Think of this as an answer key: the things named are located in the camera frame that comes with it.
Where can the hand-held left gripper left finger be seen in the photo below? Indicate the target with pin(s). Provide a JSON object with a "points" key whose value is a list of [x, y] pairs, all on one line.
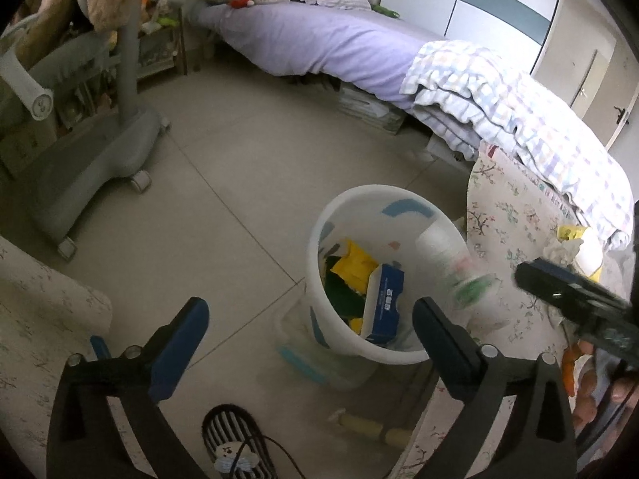
{"points": [[179, 349]]}

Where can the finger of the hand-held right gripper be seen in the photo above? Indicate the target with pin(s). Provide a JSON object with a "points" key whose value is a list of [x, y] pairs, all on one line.
{"points": [[564, 274], [544, 289]]}

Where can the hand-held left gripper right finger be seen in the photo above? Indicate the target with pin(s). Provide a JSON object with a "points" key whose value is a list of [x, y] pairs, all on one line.
{"points": [[439, 354]]}

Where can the blue white-edged carton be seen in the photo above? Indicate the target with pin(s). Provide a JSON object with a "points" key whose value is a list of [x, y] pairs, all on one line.
{"points": [[384, 304]]}

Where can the white bottle green label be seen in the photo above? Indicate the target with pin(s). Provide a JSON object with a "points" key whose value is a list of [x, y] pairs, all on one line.
{"points": [[449, 259]]}

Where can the white plastic waste bin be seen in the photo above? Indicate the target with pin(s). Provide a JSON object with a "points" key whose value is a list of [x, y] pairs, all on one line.
{"points": [[329, 339]]}

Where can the person's right hand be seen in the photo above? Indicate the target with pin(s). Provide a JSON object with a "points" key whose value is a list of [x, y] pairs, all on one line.
{"points": [[586, 404]]}

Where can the crumpled white tissue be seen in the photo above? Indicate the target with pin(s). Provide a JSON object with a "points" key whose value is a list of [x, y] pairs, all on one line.
{"points": [[561, 252]]}

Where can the yellow wrapper with white roll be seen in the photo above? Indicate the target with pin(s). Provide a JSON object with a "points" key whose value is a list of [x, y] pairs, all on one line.
{"points": [[591, 254]]}

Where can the orange carrot toy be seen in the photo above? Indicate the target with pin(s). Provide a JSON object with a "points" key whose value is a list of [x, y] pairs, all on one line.
{"points": [[570, 369]]}

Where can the blue strip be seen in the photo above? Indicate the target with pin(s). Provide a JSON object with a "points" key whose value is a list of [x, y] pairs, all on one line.
{"points": [[100, 348]]}

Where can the beige cylindrical roller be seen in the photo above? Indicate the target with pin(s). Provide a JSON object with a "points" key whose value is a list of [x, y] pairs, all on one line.
{"points": [[369, 429]]}

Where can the black white striped fan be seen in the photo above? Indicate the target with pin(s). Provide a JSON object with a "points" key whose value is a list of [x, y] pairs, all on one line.
{"points": [[229, 439]]}

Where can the clear plastic box teal edge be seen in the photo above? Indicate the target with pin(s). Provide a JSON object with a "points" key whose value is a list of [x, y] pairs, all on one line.
{"points": [[319, 364]]}

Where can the pale floral cloth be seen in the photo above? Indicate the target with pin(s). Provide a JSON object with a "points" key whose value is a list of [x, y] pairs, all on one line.
{"points": [[40, 299]]}

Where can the pastel plaid quilt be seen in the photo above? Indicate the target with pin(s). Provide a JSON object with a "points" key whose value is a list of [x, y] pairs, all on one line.
{"points": [[539, 124]]}

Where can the grey wheeled stand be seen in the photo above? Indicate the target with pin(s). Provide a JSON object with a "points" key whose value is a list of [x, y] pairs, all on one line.
{"points": [[100, 154]]}

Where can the white cardboard box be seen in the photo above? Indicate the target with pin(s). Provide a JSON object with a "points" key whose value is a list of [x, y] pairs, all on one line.
{"points": [[372, 107]]}

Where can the white teal wardrobe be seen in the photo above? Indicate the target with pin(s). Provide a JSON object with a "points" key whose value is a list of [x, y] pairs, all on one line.
{"points": [[469, 5]]}

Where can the low shelf with toys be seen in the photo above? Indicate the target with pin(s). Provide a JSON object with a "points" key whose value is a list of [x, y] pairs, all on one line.
{"points": [[159, 45]]}

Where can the green toy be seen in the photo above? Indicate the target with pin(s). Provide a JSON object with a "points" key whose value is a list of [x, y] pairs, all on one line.
{"points": [[384, 10]]}

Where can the bed with purple sheet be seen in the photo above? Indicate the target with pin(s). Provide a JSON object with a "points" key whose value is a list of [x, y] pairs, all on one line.
{"points": [[319, 40]]}

